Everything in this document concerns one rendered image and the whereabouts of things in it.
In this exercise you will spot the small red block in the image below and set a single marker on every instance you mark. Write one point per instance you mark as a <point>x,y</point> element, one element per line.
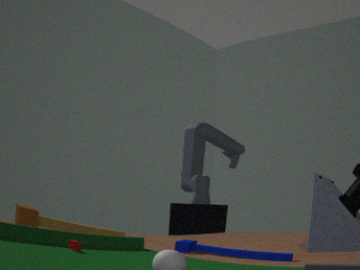
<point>74,245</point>

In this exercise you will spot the white ball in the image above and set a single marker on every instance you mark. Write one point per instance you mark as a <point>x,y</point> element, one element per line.
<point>169,260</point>

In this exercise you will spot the green putting mat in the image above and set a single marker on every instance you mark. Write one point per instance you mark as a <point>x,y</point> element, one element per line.
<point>24,254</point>

